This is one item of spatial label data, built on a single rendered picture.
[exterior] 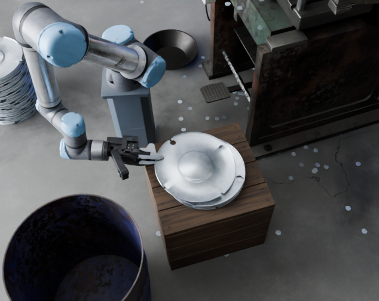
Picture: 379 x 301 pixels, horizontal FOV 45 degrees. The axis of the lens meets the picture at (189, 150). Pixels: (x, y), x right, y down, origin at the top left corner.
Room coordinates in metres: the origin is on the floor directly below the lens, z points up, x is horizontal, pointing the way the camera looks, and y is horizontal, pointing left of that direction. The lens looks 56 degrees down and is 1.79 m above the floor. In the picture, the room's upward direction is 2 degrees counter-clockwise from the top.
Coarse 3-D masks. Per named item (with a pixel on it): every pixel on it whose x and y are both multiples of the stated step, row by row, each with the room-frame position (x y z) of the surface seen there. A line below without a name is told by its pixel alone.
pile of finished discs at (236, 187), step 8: (224, 144) 0.97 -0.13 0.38; (232, 152) 0.93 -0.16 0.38; (240, 160) 0.90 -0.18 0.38; (240, 168) 0.86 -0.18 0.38; (240, 176) 0.83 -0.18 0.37; (232, 184) 0.80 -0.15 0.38; (240, 184) 0.80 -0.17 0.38; (232, 192) 0.76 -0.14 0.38; (216, 200) 0.74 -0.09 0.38; (224, 200) 0.74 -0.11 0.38; (232, 200) 0.75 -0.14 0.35; (200, 208) 0.72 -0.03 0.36; (208, 208) 0.72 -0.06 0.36
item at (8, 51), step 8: (8, 40) 1.66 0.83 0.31; (0, 48) 1.61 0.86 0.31; (8, 48) 1.61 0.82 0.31; (16, 48) 1.60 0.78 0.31; (0, 56) 1.55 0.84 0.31; (8, 56) 1.55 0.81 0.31; (16, 56) 1.55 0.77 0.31; (0, 64) 1.50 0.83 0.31; (8, 64) 1.50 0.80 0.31; (16, 64) 1.50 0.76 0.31; (0, 72) 1.46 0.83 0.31; (8, 72) 1.45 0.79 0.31
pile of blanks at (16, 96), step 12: (24, 60) 1.55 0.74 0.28; (12, 72) 1.45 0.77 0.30; (24, 72) 1.51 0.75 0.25; (0, 84) 1.42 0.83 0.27; (12, 84) 1.43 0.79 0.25; (24, 84) 1.48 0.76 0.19; (0, 96) 1.40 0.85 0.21; (12, 96) 1.43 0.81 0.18; (24, 96) 1.45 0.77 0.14; (36, 96) 1.52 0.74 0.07; (0, 108) 1.40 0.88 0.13; (12, 108) 1.41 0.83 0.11; (24, 108) 1.44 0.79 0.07; (0, 120) 1.40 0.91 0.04; (12, 120) 1.40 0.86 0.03; (24, 120) 1.42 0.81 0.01
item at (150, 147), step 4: (152, 144) 0.94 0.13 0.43; (140, 148) 0.92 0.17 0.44; (144, 148) 0.92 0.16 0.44; (148, 148) 0.92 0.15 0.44; (152, 148) 0.93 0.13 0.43; (152, 152) 0.90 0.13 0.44; (140, 156) 0.89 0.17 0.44; (144, 156) 0.89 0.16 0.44; (148, 156) 0.89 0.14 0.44; (152, 156) 0.89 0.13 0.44; (156, 156) 0.89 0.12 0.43; (160, 156) 0.89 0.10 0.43
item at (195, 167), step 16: (176, 144) 0.96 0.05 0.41; (192, 144) 0.96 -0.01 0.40; (208, 144) 0.96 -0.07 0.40; (160, 160) 0.89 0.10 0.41; (176, 160) 0.89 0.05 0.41; (192, 160) 0.89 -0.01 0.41; (208, 160) 0.89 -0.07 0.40; (224, 160) 0.89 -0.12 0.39; (160, 176) 0.82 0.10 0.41; (176, 176) 0.82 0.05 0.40; (192, 176) 0.82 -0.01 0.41; (208, 176) 0.82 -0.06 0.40; (224, 176) 0.82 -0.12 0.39; (176, 192) 0.76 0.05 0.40; (192, 192) 0.76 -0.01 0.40; (208, 192) 0.76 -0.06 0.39; (224, 192) 0.76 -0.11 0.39
